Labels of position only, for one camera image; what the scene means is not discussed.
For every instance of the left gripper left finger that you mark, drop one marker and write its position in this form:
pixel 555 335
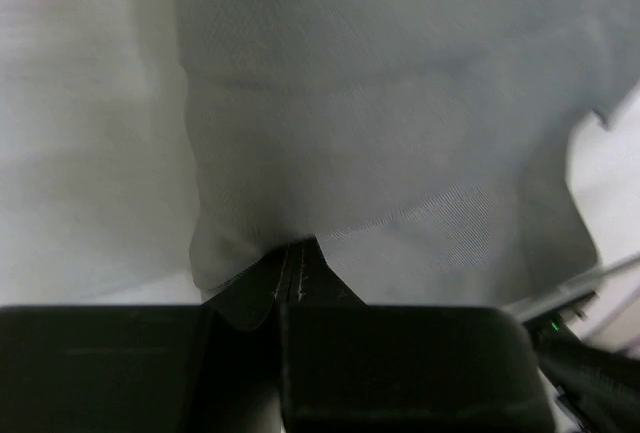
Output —
pixel 147 368

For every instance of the grey pleated skirt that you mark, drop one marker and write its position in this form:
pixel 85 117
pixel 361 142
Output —
pixel 422 142

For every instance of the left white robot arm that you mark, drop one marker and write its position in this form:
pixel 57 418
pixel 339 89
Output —
pixel 600 389

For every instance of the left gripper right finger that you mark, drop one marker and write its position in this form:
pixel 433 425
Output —
pixel 350 367

